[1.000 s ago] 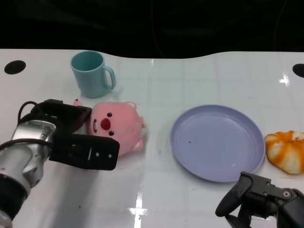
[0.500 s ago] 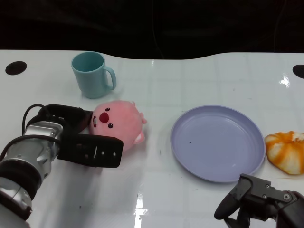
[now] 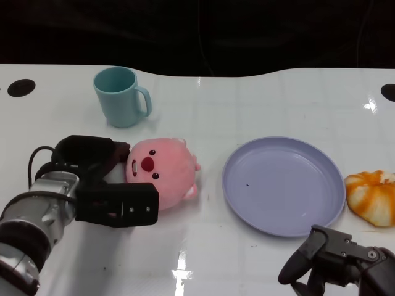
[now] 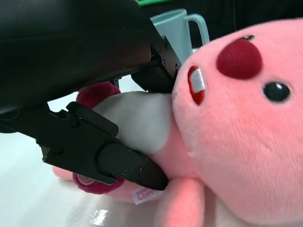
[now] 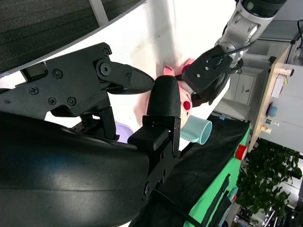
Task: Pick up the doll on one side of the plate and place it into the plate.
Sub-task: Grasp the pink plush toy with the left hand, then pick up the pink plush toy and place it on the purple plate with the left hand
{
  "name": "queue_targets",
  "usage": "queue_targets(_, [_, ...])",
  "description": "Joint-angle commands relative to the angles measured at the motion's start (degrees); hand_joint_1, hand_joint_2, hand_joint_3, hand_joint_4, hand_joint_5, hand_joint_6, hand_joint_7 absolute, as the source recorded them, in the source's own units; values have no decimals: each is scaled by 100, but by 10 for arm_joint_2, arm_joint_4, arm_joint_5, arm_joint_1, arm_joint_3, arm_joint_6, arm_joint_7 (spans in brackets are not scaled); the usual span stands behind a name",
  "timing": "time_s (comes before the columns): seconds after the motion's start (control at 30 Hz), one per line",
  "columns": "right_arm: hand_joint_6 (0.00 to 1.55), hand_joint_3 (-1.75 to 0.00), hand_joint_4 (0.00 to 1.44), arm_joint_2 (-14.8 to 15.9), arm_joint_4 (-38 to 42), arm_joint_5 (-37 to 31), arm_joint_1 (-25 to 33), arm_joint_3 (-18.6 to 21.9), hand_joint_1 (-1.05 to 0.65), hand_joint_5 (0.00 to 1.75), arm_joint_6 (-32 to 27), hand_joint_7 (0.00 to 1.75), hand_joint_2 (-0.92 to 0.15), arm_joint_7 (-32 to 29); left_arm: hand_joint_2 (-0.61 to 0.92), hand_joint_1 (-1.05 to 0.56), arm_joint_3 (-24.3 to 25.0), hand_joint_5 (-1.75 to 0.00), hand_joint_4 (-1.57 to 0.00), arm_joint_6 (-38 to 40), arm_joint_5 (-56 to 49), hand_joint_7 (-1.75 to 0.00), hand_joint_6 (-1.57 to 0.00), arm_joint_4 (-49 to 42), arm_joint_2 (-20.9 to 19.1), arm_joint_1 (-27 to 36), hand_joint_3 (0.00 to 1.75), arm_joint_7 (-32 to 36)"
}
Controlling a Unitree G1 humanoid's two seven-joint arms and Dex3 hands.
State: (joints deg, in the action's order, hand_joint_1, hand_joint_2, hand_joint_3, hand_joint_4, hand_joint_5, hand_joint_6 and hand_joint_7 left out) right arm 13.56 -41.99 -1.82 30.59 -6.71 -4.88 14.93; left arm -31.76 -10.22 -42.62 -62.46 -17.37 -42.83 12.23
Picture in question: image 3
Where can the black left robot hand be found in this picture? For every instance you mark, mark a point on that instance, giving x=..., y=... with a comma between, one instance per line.
x=102, y=203

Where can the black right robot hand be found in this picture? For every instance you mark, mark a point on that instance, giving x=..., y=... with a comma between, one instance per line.
x=336, y=253

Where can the pink plush beaver doll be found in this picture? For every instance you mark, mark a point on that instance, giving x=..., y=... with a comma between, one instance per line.
x=166, y=166

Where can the purple plastic plate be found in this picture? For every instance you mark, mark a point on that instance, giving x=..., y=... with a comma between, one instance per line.
x=282, y=188

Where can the orange and white bread toy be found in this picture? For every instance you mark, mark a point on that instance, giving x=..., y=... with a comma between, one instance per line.
x=371, y=197

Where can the teal plastic mug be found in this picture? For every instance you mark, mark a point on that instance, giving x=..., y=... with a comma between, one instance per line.
x=117, y=100

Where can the black table grommet hole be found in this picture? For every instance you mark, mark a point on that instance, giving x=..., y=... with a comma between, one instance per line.
x=21, y=87
x=389, y=92

